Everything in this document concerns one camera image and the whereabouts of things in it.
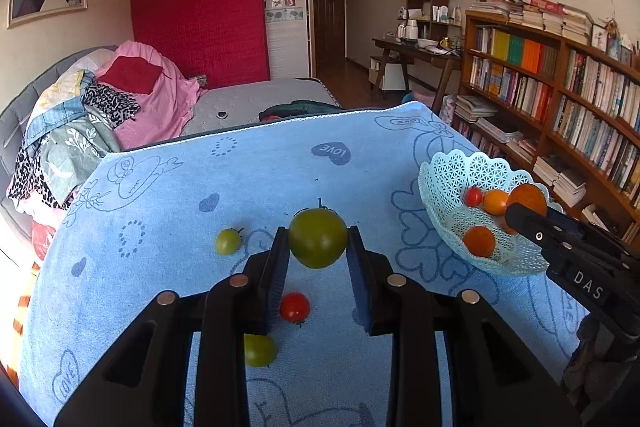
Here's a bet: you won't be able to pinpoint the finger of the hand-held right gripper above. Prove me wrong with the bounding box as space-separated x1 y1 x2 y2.
504 203 581 258

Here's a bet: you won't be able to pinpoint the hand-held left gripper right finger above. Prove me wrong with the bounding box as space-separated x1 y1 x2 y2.
346 225 583 427

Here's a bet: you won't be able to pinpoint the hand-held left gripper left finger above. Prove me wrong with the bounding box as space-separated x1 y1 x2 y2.
54 226 292 427

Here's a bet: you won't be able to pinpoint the yellowish orange tomato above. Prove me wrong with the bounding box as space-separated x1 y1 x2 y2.
482 189 511 216

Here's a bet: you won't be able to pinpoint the large green tomato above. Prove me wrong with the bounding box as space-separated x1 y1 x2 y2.
287 202 349 270

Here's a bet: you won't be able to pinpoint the small green tomato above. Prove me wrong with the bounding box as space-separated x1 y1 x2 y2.
215 227 246 257

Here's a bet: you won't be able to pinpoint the medium green tomato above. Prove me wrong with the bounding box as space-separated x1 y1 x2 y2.
244 333 278 369

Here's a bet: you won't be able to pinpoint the light blue plastic lace basket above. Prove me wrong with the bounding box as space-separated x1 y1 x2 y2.
417 149 565 277

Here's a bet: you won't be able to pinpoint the blue printed towel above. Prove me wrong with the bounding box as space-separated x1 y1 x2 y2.
19 101 593 427

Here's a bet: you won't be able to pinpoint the white bag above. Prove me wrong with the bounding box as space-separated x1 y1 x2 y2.
439 94 458 124

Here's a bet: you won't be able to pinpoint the rows of shelved books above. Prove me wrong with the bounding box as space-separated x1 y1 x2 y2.
470 24 640 238

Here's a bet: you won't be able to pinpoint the dark green cloth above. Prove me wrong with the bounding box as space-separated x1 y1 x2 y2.
257 101 346 122

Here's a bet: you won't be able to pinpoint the wooden bookshelf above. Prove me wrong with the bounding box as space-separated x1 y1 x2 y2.
435 9 640 248

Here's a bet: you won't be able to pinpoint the grey bed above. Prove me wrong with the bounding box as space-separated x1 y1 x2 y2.
0 46 346 258

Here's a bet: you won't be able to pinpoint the white storage box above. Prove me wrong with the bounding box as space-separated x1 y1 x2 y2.
369 57 412 92

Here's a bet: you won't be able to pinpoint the book stacks atop bookshelf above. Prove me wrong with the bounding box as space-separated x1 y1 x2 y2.
470 0 593 45

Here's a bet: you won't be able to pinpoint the pink blanket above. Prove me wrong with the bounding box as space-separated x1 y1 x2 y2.
95 39 208 150

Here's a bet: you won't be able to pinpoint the wooden desk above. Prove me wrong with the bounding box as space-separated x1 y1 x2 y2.
371 38 463 112

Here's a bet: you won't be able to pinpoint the pile of clothes on sofa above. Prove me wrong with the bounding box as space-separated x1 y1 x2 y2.
7 83 142 210

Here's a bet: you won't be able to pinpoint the floral quilt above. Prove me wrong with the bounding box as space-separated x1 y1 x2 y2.
22 69 123 208

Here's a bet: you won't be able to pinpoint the dark wooden door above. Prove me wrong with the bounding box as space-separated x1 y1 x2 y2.
311 0 357 65

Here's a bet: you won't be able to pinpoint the red mattress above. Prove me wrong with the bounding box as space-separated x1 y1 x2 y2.
129 0 272 90

